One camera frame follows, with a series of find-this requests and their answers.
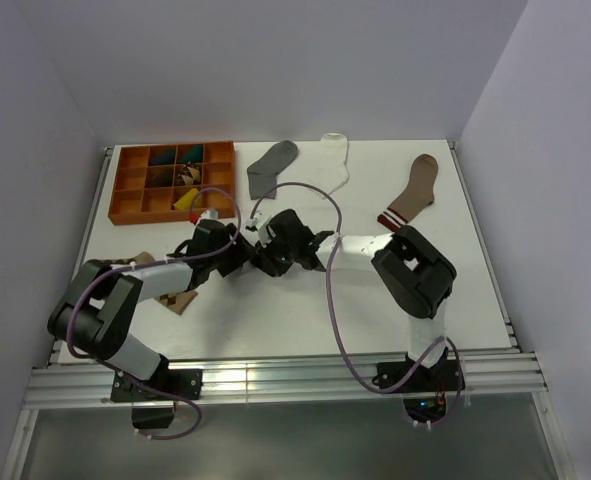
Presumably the black sock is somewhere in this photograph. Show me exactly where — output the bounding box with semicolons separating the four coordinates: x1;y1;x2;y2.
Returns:
251;245;293;277

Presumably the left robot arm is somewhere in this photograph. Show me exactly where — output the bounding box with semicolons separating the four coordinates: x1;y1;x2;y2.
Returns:
47;220;254;399

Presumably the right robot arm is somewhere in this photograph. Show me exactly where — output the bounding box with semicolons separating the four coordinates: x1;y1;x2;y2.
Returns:
246;209;457;390

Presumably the yellow rolled sock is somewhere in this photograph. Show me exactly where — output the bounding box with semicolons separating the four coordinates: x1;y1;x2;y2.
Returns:
173;188;202;211

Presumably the tan argyle sock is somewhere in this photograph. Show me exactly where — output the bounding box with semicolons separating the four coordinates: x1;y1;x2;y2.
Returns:
107;251;197;315

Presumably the grey sock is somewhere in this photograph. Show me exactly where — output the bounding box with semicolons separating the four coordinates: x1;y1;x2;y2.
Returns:
247;140;299;200

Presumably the brown argyle rolled sock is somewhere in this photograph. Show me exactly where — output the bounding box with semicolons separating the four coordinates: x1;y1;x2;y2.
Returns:
174;164;202;187

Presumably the white sock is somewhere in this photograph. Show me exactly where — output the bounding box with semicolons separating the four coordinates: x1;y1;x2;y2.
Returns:
314;133;350;194

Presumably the orange compartment tray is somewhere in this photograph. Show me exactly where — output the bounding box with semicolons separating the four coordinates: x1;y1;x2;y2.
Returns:
108;141;236;226

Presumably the dark brown rolled sock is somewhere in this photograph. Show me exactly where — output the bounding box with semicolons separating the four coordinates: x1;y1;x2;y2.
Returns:
146;168;175;188

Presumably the tan sock maroon striped cuff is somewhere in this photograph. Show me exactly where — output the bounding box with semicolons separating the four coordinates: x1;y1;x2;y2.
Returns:
376;154;439;232

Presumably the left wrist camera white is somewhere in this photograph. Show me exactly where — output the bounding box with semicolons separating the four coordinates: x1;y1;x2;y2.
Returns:
189;208;219;225

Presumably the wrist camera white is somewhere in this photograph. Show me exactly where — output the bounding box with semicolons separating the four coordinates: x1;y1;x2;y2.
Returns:
245;211;272;245
189;208;219;225

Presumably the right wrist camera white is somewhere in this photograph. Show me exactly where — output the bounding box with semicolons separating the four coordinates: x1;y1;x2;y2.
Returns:
245;211;272;245

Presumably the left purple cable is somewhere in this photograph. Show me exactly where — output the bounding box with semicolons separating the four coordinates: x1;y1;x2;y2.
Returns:
68;187;241;441

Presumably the purple cable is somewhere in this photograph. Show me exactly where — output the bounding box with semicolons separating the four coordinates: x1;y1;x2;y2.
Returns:
68;187;241;441
250;182;464;427

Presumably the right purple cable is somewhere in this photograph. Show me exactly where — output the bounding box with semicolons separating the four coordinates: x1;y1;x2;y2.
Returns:
250;182;464;427

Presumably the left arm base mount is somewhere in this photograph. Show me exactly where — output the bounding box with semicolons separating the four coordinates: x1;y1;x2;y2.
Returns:
110;367;205;431

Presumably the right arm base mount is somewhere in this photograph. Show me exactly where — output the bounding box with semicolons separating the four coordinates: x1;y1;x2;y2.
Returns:
372;349;466;393

